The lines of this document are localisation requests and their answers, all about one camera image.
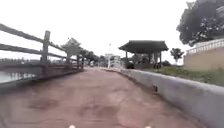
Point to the dark roofed shelter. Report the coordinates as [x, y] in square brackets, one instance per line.
[143, 46]

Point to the red brick path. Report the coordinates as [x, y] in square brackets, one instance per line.
[90, 96]

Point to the row of trees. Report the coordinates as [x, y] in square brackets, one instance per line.
[75, 48]

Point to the small tree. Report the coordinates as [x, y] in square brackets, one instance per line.
[176, 52]

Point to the robot's own part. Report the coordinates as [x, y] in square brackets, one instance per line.
[147, 126]
[71, 126]

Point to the grass bank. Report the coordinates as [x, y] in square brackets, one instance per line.
[186, 73]

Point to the grey river water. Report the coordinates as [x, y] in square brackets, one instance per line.
[13, 76]

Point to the large dark tree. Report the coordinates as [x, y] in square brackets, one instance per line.
[203, 20]

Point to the wooden post and rail fence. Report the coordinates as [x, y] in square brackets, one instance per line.
[45, 46]

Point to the grey concrete low wall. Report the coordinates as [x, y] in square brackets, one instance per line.
[186, 93]

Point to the wall with white railing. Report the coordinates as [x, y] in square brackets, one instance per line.
[203, 59]

